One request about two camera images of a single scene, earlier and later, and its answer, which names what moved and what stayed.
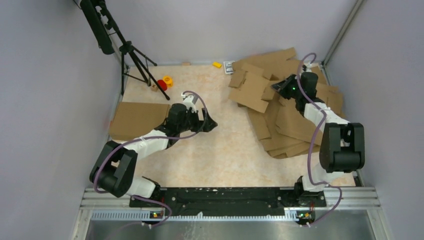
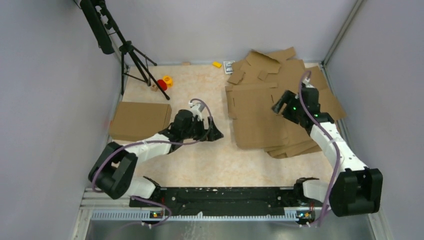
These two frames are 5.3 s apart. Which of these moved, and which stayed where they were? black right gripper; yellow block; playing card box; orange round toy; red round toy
Moved: black right gripper
Stayed: playing card box; red round toy; orange round toy; yellow block
